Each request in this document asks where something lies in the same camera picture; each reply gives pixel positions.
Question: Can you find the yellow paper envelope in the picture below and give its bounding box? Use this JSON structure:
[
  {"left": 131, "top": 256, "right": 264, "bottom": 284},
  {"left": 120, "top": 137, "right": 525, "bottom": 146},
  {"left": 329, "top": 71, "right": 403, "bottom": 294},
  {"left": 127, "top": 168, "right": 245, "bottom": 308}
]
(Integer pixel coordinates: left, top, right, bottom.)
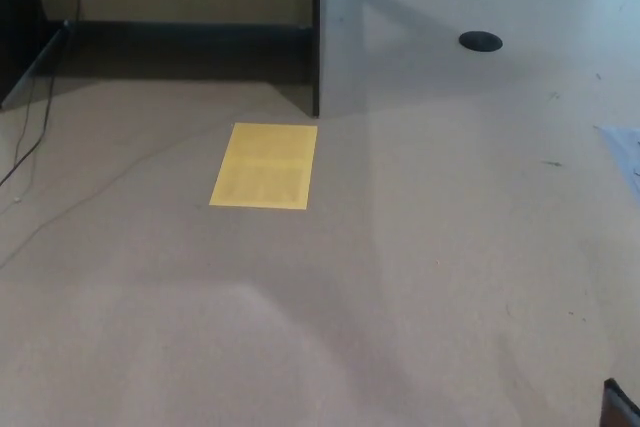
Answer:
[{"left": 208, "top": 122, "right": 319, "bottom": 212}]

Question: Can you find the black round floor cover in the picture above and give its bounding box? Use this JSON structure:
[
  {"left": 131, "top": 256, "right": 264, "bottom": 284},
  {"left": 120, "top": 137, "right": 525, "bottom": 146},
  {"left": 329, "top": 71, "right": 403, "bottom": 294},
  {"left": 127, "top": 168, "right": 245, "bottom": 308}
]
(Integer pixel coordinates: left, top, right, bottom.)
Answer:
[{"left": 458, "top": 30, "right": 503, "bottom": 52}]

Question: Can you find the dark panel corner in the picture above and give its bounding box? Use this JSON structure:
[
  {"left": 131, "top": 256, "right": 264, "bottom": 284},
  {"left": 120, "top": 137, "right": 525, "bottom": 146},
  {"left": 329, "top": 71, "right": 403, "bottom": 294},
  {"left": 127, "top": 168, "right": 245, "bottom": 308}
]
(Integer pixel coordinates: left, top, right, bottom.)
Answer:
[{"left": 602, "top": 377, "right": 640, "bottom": 427}]

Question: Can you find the black floor cable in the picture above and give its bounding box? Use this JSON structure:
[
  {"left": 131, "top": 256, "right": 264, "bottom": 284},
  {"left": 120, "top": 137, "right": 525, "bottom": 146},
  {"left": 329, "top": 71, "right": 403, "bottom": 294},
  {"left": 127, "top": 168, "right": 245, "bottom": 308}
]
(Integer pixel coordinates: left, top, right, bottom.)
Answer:
[{"left": 0, "top": 0, "right": 89, "bottom": 187}]

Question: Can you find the thin black cable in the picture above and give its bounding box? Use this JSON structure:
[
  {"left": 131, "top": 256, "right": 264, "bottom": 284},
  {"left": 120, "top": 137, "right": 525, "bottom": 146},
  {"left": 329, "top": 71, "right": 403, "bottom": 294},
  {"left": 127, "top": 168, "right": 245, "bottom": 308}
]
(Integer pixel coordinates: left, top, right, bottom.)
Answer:
[{"left": 13, "top": 74, "right": 37, "bottom": 168}]

